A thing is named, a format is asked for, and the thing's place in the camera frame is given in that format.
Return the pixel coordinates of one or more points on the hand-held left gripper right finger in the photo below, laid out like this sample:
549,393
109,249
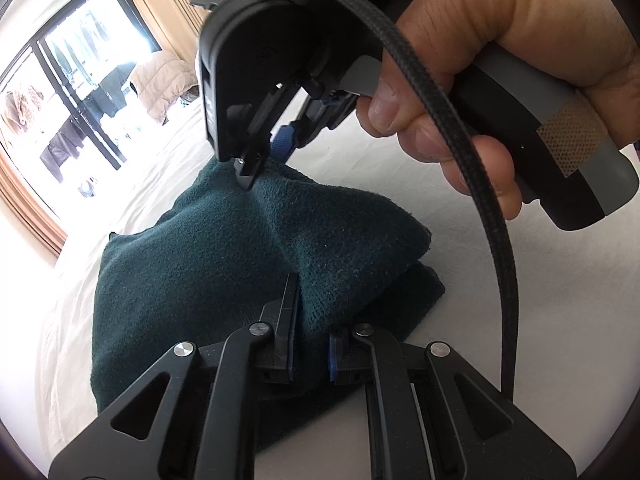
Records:
345,360

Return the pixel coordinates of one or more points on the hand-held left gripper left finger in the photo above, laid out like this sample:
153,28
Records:
289,330

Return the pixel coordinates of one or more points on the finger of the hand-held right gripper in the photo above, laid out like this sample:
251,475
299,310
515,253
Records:
282,142
248,172

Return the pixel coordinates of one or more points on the dark green knit garment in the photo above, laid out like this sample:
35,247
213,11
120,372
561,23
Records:
200,260

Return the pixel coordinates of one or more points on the row of dark hanging clothes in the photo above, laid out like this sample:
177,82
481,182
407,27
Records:
80,40

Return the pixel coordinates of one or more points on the person's right hand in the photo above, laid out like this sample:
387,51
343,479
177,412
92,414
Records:
525,10

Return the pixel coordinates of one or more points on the beige puffer jacket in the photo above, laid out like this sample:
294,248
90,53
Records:
160,80

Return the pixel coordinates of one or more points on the beige curtain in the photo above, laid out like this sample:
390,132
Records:
30,200
160,0

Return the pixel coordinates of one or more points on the black framed window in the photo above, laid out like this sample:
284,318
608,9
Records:
135,15

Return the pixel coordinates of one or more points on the small dark hanging garment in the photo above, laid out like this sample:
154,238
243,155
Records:
87,188

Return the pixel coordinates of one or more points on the dark hanging jacket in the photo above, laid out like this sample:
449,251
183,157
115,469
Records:
62,150

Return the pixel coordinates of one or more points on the bed with white sheet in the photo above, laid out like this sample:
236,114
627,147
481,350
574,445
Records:
550,285

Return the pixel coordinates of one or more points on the brown patterned hanging garment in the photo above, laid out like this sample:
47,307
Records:
20,105

